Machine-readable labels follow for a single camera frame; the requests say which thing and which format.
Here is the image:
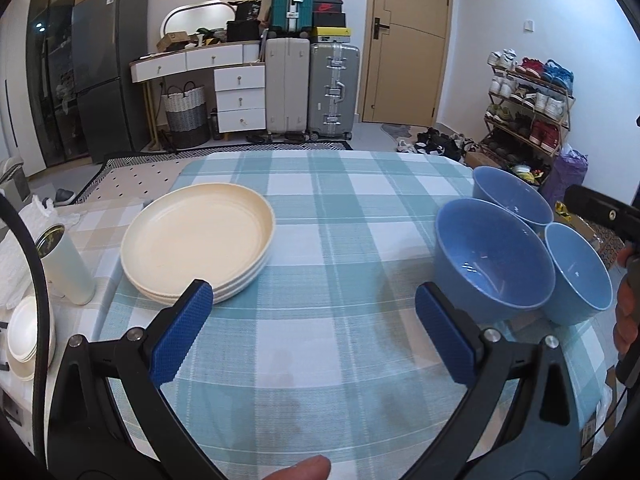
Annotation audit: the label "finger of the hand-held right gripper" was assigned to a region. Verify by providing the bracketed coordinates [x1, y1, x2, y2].
[565, 184, 640, 247]

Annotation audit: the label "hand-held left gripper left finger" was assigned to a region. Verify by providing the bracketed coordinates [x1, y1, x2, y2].
[46, 279, 226, 480]

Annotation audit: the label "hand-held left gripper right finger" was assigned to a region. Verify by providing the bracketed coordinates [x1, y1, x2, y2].
[415, 281, 583, 480]

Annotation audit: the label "blue bowl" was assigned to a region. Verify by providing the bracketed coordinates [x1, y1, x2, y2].
[472, 165, 555, 233]
[542, 222, 614, 326]
[434, 198, 557, 323]

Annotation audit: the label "person's right hand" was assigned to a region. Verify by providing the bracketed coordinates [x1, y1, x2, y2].
[614, 247, 640, 357]

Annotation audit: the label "person's left hand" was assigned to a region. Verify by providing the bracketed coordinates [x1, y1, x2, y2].
[260, 455, 332, 480]

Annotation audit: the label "purple plastic bag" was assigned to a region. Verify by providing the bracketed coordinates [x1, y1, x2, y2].
[541, 147, 587, 206]

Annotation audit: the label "beige checked tablecloth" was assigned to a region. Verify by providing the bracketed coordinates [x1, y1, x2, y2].
[0, 197, 173, 466]

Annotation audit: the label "rows of sneakers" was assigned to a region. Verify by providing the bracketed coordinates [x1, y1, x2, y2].
[485, 49, 575, 171]

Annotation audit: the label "white tumbler cup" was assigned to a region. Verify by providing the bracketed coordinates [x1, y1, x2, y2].
[36, 225, 97, 306]

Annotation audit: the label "wooden shoe rack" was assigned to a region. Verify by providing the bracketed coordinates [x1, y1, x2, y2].
[482, 62, 576, 181]

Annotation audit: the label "green checked tablecloth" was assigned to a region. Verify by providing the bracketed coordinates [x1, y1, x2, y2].
[97, 150, 608, 480]

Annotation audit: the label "stack of small white dishes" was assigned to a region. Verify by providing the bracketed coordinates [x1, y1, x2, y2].
[7, 296, 55, 361]

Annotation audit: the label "dotted cream rug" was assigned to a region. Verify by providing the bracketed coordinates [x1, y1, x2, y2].
[72, 141, 353, 206]

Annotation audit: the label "pile of dark shoes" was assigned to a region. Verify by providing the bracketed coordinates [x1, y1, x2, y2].
[395, 127, 481, 158]

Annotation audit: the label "crumpled white plastic wrap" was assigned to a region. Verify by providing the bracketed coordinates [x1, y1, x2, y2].
[0, 195, 81, 311]

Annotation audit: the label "woven laundry basket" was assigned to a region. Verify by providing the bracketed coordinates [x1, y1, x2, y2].
[160, 82, 211, 150]

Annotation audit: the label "grey upholstered seat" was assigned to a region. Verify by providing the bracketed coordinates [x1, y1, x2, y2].
[0, 157, 31, 206]

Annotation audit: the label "white drawer unit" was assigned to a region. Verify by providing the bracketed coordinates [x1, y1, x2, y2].
[213, 63, 267, 133]

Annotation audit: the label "beige suitcase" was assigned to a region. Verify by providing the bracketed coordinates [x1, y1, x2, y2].
[264, 36, 311, 142]

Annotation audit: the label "silver suitcase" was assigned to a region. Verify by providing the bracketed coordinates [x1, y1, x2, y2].
[307, 42, 361, 142]

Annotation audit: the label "white vanity desk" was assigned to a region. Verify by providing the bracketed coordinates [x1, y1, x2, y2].
[129, 40, 266, 153]

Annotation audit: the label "black glass cabinet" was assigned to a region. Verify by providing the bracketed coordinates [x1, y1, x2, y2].
[26, 0, 96, 168]

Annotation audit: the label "dark grey refrigerator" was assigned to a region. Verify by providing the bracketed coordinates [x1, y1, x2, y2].
[71, 0, 149, 151]

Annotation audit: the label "tan wooden door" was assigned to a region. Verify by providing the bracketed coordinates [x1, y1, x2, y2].
[361, 0, 453, 125]

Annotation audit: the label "small cardboard box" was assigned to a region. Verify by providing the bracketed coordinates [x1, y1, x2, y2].
[156, 31, 188, 53]

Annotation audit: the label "black storage case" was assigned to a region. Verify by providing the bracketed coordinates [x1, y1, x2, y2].
[226, 20, 262, 42]

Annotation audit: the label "oval vanity mirror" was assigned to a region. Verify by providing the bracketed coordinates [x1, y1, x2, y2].
[161, 2, 238, 46]

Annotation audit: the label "yellow and black shoebox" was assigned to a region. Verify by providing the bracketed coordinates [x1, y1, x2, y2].
[310, 26, 352, 45]

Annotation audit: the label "black cable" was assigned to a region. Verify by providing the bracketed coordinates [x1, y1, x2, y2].
[0, 192, 56, 471]

